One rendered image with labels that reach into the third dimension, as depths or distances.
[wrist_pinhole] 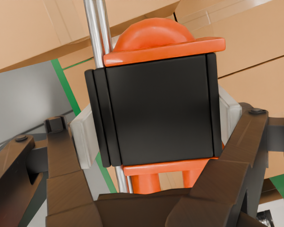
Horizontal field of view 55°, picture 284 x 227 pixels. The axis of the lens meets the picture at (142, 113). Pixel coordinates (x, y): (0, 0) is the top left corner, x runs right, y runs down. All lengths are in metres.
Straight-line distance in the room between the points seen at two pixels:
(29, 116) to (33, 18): 1.18
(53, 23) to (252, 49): 0.62
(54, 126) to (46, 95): 1.44
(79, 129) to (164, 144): 0.06
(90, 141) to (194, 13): 0.75
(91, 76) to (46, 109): 1.44
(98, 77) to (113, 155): 0.05
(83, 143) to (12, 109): 1.55
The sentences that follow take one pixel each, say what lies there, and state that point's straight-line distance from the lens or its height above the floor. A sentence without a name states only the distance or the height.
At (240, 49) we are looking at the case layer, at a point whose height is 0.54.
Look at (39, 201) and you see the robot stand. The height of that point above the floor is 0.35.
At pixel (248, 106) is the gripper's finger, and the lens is 0.18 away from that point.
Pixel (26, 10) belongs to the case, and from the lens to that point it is 0.54.
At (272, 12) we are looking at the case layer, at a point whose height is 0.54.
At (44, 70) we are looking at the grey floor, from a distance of 1.57.
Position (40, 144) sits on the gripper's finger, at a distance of 0.16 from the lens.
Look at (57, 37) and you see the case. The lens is 0.51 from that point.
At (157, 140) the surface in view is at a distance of 0.18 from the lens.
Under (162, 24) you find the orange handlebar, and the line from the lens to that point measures 0.18.
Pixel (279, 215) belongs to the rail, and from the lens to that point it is 1.11.
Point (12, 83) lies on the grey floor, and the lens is 1.66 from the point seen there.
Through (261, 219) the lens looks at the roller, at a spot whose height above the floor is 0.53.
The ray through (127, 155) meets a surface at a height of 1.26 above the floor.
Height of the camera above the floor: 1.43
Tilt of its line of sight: 73 degrees down
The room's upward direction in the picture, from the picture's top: 166 degrees counter-clockwise
